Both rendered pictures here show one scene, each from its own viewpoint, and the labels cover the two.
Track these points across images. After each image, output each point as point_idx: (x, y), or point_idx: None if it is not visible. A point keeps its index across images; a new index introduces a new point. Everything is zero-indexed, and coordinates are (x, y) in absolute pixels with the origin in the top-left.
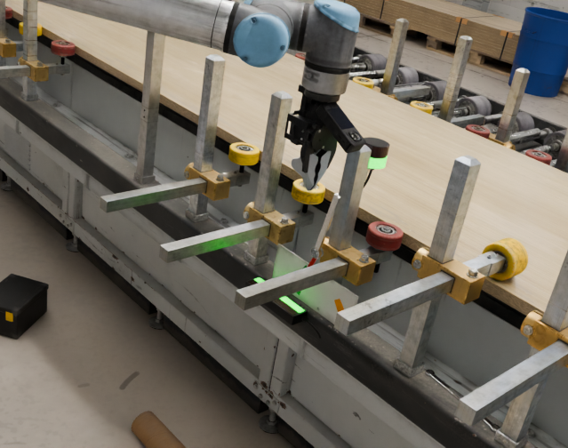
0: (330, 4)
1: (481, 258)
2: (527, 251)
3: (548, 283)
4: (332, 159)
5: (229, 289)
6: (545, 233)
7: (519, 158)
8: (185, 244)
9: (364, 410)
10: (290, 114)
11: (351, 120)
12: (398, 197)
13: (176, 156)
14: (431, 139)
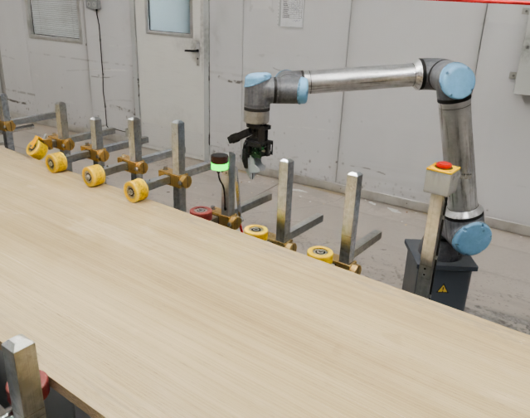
0: (261, 72)
1: (154, 180)
2: (104, 216)
3: (107, 201)
4: (243, 162)
5: None
6: (77, 230)
7: (11, 323)
8: (312, 216)
9: None
10: (271, 140)
11: (234, 337)
12: (187, 235)
13: None
14: (126, 329)
